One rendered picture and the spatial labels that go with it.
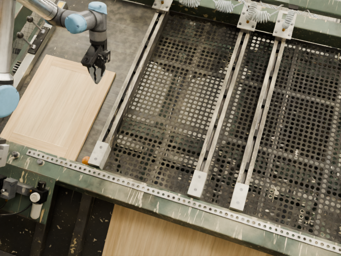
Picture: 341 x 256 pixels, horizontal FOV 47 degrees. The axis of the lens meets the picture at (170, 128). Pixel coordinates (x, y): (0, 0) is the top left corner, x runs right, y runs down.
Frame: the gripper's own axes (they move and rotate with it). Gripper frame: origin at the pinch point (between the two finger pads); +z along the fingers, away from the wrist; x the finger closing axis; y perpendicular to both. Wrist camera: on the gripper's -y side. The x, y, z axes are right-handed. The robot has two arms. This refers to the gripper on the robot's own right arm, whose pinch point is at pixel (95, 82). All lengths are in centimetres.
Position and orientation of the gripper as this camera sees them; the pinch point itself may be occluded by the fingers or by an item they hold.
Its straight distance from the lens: 183.0
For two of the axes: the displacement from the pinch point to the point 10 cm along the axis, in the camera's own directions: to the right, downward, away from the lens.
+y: 3.6, -4.9, 8.0
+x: -9.3, -2.7, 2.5
